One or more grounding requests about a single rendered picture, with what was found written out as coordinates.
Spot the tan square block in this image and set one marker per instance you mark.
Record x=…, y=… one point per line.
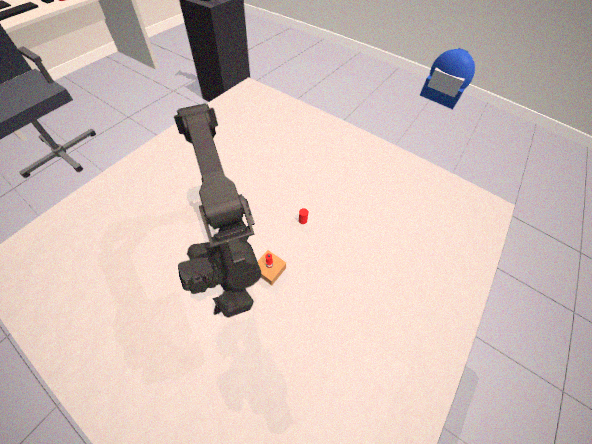
x=270, y=275

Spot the red cylinder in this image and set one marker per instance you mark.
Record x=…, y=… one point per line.
x=303, y=216

